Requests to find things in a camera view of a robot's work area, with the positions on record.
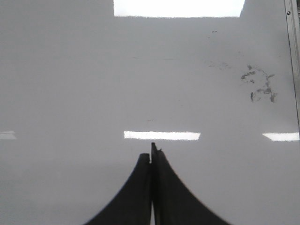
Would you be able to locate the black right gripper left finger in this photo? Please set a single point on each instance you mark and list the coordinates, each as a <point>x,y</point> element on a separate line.
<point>132,204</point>

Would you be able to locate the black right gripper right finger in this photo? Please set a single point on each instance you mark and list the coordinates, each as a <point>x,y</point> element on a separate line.
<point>173,203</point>

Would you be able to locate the white whiteboard with aluminium frame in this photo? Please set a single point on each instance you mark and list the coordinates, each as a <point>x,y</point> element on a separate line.
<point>87,85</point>

